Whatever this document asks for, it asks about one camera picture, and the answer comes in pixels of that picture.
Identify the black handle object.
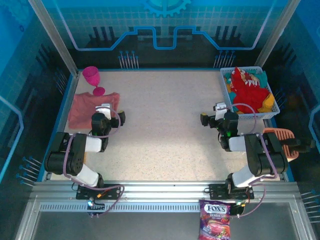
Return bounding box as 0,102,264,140
279,138,317,153

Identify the pink folded t-shirt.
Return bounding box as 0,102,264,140
67,91,121,130

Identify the magenta plastic goblet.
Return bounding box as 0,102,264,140
82,66,106,97

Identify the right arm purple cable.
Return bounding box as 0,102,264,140
216,102,280,218

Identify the aluminium frame post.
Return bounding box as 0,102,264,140
254,0,301,68
27,0,81,77

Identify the yellow t-shirt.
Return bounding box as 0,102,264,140
225,76,276,114

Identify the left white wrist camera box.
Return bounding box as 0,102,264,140
94,102,112,121

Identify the grey slotted cable duct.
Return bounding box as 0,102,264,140
39,203,292,213

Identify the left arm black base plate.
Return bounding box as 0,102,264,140
75,184,122,201

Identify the red t-shirt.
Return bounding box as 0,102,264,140
229,66,271,113

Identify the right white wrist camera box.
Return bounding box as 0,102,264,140
212,101,235,121

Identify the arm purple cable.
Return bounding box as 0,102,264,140
216,102,280,218
62,106,125,218

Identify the teal t-shirt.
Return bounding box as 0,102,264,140
223,69,268,101

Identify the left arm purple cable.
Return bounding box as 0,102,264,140
62,106,125,218

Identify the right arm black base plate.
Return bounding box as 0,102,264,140
208,183,255,201

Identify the aluminium frame rail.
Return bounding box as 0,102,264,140
29,181,301,204

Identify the purple Fox's candy bag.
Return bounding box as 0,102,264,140
198,199,232,240

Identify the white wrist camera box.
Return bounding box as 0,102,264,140
212,101,235,121
94,102,112,121

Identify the white plastic basket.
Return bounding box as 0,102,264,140
219,66,281,120

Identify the orange plastic slotted holder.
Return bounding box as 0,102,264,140
262,127,300,163

